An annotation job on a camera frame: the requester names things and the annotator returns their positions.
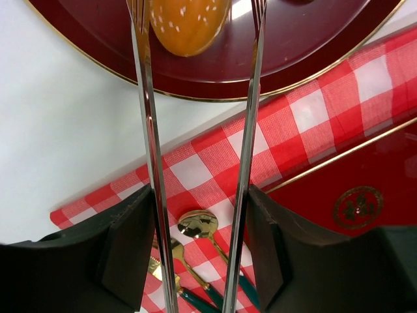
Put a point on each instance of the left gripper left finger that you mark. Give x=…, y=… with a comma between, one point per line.
x=98, y=265

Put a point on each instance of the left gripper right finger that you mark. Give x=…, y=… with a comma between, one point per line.
x=300, y=266

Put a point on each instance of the metal tongs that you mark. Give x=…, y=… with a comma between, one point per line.
x=139, y=12

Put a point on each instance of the rectangular red tray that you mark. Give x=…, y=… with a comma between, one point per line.
x=371, y=185

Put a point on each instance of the red white checkered cloth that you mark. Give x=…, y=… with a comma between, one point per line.
x=371, y=91

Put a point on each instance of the round red plate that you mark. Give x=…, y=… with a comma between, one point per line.
x=303, y=39

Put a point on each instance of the round sesame bun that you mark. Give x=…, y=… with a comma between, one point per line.
x=188, y=27

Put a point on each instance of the gold fork green handle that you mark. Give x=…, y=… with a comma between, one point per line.
x=178, y=254

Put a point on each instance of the gold spoon green handle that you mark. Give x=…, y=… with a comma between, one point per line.
x=203, y=224

